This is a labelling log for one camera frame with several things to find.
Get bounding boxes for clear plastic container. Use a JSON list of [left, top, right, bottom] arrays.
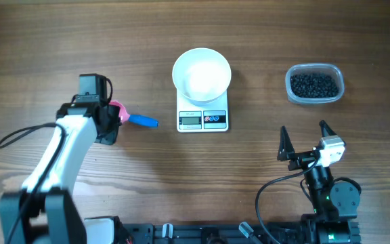
[[285, 63, 345, 104]]

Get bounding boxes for black beans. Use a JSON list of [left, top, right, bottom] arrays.
[[290, 73, 339, 98]]

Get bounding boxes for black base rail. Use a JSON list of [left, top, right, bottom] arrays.
[[83, 216, 362, 244]]

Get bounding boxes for white bowl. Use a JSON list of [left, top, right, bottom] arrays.
[[171, 47, 232, 104]]

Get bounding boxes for white digital kitchen scale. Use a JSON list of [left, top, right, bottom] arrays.
[[176, 91, 230, 133]]

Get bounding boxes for pink scoop blue handle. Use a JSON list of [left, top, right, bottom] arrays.
[[110, 100, 158, 127]]

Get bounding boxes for black right camera cable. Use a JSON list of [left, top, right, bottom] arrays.
[[255, 157, 321, 244]]

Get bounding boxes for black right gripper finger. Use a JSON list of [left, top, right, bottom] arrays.
[[277, 126, 295, 161], [319, 120, 336, 137]]

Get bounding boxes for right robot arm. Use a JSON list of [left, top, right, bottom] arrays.
[[272, 121, 362, 243]]

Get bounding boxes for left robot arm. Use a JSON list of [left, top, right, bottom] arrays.
[[0, 74, 126, 243]]

